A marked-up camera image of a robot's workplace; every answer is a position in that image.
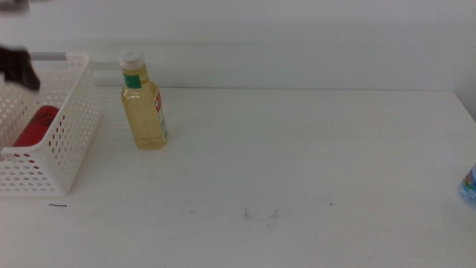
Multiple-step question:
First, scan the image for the yellow liquid bottle white cap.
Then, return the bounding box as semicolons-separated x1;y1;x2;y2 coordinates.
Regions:
118;49;169;150

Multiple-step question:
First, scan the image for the clear water bottle blue cap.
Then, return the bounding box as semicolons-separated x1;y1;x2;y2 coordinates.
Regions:
457;162;476;208

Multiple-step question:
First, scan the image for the white perforated plastic basket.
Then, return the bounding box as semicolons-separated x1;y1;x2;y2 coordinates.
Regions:
0;52;102;197

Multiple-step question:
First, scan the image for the red cylindrical bottle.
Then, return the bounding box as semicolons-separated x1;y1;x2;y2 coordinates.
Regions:
12;105;60;148

